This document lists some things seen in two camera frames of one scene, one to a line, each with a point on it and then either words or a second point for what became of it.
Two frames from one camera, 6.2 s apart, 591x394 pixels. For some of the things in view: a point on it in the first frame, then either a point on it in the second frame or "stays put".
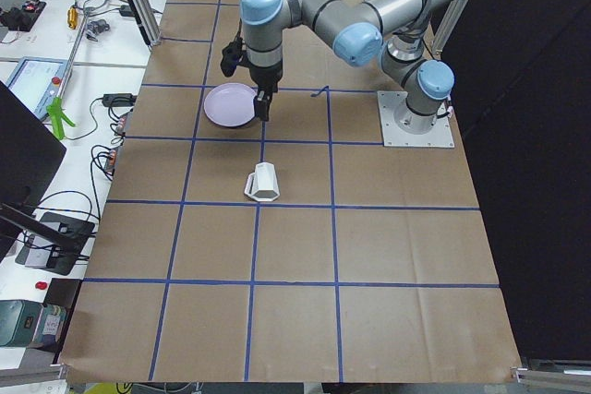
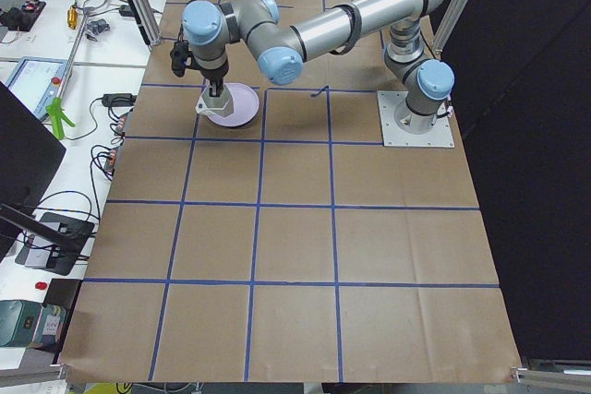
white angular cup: [262, 185] → [221, 106]
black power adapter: [118, 99] stays put
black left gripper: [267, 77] → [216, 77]
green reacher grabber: [56, 110] stays put
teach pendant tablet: [36, 82] stays put
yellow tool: [72, 17] stays put
